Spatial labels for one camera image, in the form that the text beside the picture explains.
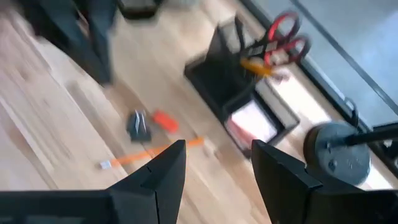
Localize black desk lamp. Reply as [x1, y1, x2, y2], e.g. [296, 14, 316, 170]
[303, 121, 398, 187]

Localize orange pencil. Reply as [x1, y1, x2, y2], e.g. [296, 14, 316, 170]
[99, 136, 205, 170]
[241, 58, 275, 78]

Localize red-handled scissors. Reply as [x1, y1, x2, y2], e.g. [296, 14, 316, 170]
[239, 11, 312, 68]

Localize orange eraser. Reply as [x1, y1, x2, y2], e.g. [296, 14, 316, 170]
[152, 109, 180, 134]

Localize black mesh desk organizer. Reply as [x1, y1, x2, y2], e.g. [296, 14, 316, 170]
[183, 15, 301, 156]

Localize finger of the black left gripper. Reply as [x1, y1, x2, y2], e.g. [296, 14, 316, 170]
[86, 0, 118, 84]
[20, 0, 111, 84]

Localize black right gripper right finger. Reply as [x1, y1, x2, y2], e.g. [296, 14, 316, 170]
[251, 139, 398, 224]

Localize black binder clip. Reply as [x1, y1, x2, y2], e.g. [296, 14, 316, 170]
[126, 110, 142, 142]
[138, 109, 152, 141]

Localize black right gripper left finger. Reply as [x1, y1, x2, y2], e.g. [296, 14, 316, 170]
[0, 139, 187, 224]

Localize black metal table frame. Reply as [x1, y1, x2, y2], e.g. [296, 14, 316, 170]
[239, 0, 398, 180]

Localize pink sticky notes pad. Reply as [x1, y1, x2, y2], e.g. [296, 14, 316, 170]
[225, 100, 278, 151]

